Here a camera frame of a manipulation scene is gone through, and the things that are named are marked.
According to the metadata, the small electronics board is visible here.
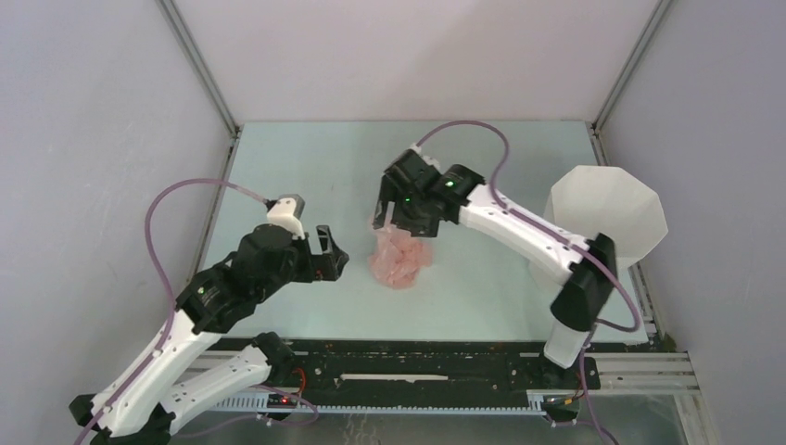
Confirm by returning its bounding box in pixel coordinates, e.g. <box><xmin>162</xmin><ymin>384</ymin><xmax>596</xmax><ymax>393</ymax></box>
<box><xmin>266</xmin><ymin>393</ymin><xmax>298</xmax><ymax>410</ymax></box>

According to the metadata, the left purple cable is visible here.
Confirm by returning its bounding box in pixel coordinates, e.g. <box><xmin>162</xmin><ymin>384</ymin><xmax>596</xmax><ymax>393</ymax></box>
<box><xmin>73</xmin><ymin>178</ymin><xmax>274</xmax><ymax>445</ymax></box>

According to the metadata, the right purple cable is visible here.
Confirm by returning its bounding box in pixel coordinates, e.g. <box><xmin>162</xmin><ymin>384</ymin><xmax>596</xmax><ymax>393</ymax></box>
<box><xmin>414</xmin><ymin>120</ymin><xmax>643</xmax><ymax>445</ymax></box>

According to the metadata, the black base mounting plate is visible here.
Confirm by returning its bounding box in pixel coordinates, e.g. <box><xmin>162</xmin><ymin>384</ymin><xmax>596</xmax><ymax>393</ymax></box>
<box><xmin>178</xmin><ymin>336</ymin><xmax>603</xmax><ymax>413</ymax></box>

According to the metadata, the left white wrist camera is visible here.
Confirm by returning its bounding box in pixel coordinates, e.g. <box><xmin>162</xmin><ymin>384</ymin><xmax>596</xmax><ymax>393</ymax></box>
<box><xmin>267</xmin><ymin>194</ymin><xmax>306</xmax><ymax>239</ymax></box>

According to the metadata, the white plastic trash bin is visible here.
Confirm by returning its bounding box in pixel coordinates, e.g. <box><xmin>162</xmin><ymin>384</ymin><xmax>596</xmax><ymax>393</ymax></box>
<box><xmin>538</xmin><ymin>165</ymin><xmax>668</xmax><ymax>282</ymax></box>

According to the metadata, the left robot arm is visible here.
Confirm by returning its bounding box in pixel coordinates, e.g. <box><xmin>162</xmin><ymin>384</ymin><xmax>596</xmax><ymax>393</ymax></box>
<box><xmin>69</xmin><ymin>223</ymin><xmax>349</xmax><ymax>444</ymax></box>

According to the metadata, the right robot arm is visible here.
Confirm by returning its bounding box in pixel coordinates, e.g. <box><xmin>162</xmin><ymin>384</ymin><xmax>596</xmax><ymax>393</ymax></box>
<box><xmin>373</xmin><ymin>149</ymin><xmax>618</xmax><ymax>388</ymax></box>

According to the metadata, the pink plastic trash bag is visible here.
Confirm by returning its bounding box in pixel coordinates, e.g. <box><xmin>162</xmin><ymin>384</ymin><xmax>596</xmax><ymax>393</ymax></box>
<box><xmin>368</xmin><ymin>223</ymin><xmax>434</xmax><ymax>290</ymax></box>

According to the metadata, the aluminium frame rail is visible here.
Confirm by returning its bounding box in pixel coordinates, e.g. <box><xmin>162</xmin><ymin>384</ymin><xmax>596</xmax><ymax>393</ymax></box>
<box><xmin>184</xmin><ymin>350</ymin><xmax>702</xmax><ymax>419</ymax></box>

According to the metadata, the purple cable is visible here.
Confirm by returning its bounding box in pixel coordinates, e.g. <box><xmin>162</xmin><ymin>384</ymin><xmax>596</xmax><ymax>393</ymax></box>
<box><xmin>73</xmin><ymin>178</ymin><xmax>274</xmax><ymax>445</ymax></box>
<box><xmin>414</xmin><ymin>120</ymin><xmax>643</xmax><ymax>445</ymax></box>

